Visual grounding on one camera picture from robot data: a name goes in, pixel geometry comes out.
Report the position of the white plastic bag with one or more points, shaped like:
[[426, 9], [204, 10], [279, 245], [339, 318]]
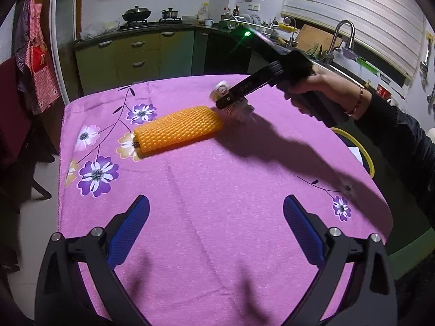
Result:
[[98, 30]]

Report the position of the orange foam net sleeve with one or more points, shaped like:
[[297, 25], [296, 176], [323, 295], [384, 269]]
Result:
[[176, 129]]

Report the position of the person's right hand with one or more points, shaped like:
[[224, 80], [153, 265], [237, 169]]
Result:
[[326, 85]]

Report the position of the white mug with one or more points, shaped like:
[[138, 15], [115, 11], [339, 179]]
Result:
[[208, 22]]

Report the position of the steel pot with lid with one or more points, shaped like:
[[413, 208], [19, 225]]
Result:
[[170, 14]]

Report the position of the red mug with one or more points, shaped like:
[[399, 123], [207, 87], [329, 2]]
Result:
[[383, 91]]

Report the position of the gas stove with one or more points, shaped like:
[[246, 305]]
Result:
[[153, 23]]

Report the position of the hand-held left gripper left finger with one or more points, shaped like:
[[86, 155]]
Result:
[[131, 231]]

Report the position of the person's right forearm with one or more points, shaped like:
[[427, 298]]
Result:
[[401, 135]]

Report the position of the purple floral tablecloth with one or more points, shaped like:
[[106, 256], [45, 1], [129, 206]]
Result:
[[210, 190]]

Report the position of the striped window blind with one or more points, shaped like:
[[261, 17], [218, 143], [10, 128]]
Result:
[[356, 10]]

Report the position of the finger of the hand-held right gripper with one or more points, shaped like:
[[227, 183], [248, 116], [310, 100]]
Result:
[[244, 88]]

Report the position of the black wok with lid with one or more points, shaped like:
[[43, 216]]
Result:
[[136, 14]]

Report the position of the green kitchen cabinet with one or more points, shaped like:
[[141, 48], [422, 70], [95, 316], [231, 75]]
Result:
[[149, 57]]

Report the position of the dish rack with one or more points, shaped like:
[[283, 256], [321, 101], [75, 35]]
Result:
[[248, 20]]

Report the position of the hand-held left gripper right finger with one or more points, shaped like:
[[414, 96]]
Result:
[[304, 234]]

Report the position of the glass jar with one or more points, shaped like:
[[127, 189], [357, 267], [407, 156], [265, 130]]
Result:
[[203, 12]]

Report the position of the wooden cutting board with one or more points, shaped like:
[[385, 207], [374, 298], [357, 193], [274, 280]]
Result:
[[316, 37]]

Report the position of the small clear jar white lid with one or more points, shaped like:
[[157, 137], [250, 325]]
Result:
[[221, 90]]

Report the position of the steel kitchen faucet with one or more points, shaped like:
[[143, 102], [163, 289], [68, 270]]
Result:
[[350, 34]]

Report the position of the red checked apron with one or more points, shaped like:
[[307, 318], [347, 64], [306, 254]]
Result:
[[39, 57]]

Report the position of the yellow-rimmed trash bin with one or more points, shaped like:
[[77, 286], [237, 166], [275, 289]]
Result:
[[348, 141]]

